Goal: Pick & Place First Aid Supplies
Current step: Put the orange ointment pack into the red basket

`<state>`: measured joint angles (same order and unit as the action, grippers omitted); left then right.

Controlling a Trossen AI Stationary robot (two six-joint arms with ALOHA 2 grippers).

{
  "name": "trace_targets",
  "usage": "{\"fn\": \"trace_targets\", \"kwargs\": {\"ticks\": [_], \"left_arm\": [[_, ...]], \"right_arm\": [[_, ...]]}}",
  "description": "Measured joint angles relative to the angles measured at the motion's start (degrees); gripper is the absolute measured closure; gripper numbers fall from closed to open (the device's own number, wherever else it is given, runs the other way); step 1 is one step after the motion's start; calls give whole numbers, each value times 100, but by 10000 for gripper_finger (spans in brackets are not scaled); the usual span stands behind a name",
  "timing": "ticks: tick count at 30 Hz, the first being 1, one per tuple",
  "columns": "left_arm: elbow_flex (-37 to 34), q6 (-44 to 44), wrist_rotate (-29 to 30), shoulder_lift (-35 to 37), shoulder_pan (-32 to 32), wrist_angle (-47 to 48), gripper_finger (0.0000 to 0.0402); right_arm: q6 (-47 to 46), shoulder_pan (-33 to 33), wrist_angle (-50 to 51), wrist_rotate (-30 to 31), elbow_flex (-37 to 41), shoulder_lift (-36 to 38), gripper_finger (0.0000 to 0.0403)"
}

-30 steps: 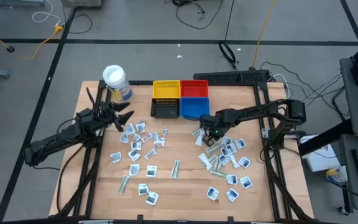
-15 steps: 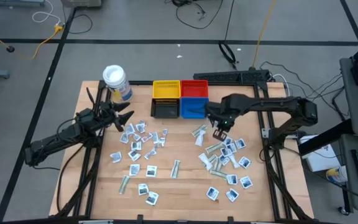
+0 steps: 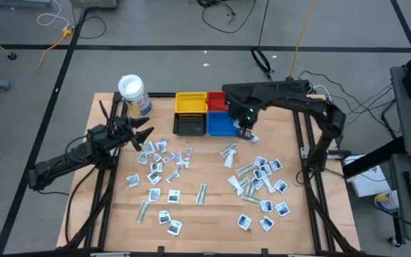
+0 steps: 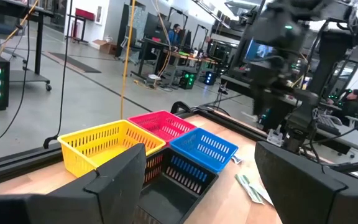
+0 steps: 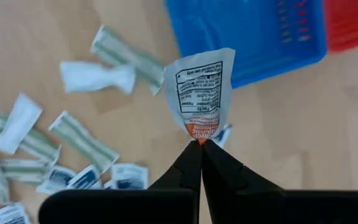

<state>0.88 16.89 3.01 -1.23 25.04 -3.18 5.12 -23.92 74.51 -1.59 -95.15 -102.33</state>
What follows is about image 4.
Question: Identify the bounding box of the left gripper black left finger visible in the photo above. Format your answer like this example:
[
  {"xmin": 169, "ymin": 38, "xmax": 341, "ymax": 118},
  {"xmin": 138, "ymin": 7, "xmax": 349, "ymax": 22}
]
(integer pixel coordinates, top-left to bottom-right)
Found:
[{"xmin": 0, "ymin": 142, "xmax": 147, "ymax": 224}]

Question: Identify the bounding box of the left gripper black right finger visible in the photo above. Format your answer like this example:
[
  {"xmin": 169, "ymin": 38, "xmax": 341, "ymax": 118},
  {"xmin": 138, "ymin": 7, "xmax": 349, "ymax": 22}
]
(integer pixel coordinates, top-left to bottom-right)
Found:
[{"xmin": 254, "ymin": 141, "xmax": 358, "ymax": 224}]

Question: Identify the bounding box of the monitor with blue screen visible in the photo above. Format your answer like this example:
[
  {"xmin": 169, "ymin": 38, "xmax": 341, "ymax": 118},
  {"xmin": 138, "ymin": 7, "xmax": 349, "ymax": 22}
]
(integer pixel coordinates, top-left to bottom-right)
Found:
[{"xmin": 243, "ymin": 37, "xmax": 278, "ymax": 62}]

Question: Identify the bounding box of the white green bandage packet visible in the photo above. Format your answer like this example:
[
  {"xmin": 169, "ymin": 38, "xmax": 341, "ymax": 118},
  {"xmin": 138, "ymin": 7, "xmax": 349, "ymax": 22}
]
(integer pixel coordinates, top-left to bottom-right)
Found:
[{"xmin": 234, "ymin": 174, "xmax": 265, "ymax": 205}]

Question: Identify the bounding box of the blue lit computer case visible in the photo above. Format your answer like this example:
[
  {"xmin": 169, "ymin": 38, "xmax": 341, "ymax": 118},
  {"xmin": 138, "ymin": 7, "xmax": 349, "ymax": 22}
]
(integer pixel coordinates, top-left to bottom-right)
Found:
[{"xmin": 203, "ymin": 70, "xmax": 218, "ymax": 86}]

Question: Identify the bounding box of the small white device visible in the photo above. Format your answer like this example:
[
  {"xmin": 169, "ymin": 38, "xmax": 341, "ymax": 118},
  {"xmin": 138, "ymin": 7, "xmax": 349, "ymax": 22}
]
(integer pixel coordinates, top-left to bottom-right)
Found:
[{"xmin": 265, "ymin": 124, "xmax": 284, "ymax": 147}]

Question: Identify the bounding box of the yellow slotted plastic basket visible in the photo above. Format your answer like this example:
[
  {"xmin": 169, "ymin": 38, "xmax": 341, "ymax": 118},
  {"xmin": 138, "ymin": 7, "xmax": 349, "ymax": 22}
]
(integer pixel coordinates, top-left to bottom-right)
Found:
[{"xmin": 57, "ymin": 119, "xmax": 167, "ymax": 179}]

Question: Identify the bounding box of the green lit computer case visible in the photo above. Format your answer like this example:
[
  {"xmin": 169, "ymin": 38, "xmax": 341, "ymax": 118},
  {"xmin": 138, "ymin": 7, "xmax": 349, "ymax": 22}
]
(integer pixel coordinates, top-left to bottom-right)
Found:
[{"xmin": 178, "ymin": 70, "xmax": 198, "ymax": 91}]

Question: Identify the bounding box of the person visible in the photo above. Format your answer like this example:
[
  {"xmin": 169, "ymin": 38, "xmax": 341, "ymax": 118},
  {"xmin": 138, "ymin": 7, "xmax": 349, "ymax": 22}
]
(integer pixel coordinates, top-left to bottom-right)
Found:
[
  {"xmin": 167, "ymin": 23, "xmax": 183, "ymax": 47},
  {"xmin": 326, "ymin": 88, "xmax": 358, "ymax": 127}
]

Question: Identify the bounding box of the black slotted plastic basket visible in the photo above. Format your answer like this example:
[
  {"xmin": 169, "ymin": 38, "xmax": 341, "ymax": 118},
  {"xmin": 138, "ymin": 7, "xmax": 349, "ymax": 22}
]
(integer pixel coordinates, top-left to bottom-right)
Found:
[{"xmin": 132, "ymin": 146, "xmax": 219, "ymax": 224}]

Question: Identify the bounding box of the blue slotted plastic basket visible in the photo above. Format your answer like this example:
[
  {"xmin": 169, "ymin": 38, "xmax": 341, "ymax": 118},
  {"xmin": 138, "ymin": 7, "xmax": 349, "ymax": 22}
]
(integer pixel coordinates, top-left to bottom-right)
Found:
[{"xmin": 169, "ymin": 127, "xmax": 239, "ymax": 174}]

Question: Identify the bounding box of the red slotted plastic basket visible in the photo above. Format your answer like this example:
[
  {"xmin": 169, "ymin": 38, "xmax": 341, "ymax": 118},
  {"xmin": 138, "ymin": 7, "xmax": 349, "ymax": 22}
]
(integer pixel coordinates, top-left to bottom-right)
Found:
[{"xmin": 127, "ymin": 110, "xmax": 198, "ymax": 147}]

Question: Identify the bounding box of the black monitor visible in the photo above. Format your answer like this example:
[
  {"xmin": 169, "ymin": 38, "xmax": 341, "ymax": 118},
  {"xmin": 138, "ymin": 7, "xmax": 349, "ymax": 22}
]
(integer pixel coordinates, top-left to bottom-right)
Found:
[{"xmin": 144, "ymin": 12, "xmax": 172, "ymax": 43}]

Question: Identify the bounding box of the dark floor mat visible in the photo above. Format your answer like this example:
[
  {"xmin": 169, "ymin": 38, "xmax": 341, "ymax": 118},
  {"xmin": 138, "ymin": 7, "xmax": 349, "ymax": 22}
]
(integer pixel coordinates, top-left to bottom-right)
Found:
[{"xmin": 41, "ymin": 51, "xmax": 102, "ymax": 74}]

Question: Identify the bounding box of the cardboard box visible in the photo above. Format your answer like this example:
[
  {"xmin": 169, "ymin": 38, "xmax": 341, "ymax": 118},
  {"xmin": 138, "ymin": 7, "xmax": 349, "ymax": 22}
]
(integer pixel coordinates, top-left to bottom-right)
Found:
[{"xmin": 91, "ymin": 38, "xmax": 118, "ymax": 56}]

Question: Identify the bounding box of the black cable loop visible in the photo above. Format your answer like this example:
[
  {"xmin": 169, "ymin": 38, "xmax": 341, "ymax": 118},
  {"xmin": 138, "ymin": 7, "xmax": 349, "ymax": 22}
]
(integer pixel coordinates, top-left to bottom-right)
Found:
[{"xmin": 170, "ymin": 100, "xmax": 196, "ymax": 114}]

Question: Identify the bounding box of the black hanging cable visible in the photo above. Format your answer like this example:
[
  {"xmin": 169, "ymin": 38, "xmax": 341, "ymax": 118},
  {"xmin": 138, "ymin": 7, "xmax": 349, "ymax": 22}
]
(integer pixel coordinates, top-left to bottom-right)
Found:
[
  {"xmin": 43, "ymin": 0, "xmax": 74, "ymax": 149},
  {"xmin": 0, "ymin": 0, "xmax": 32, "ymax": 147}
]

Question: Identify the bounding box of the yellow hanging cable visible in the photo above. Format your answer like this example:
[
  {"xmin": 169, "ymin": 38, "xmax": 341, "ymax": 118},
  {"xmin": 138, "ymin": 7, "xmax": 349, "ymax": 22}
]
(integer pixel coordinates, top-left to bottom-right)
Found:
[{"xmin": 119, "ymin": 0, "xmax": 137, "ymax": 121}]

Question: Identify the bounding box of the framed wall picture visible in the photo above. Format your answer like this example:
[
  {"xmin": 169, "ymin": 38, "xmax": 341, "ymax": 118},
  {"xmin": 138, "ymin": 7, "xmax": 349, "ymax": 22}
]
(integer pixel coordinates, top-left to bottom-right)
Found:
[{"xmin": 94, "ymin": 5, "xmax": 103, "ymax": 26}]

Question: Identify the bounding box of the orange diagonal cable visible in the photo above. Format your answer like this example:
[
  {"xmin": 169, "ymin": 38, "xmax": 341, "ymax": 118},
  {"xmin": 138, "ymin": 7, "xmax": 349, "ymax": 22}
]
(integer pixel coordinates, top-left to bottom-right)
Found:
[{"xmin": 0, "ymin": 0, "xmax": 40, "ymax": 56}]

